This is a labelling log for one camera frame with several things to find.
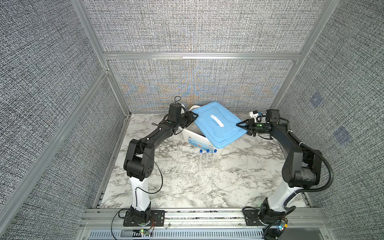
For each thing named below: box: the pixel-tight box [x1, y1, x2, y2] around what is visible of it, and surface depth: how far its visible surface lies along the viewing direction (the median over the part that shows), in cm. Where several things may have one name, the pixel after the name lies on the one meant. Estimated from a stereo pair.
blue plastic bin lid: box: [195, 102, 248, 149], surface depth 90 cm
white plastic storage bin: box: [182, 105, 224, 155], surface depth 89 cm
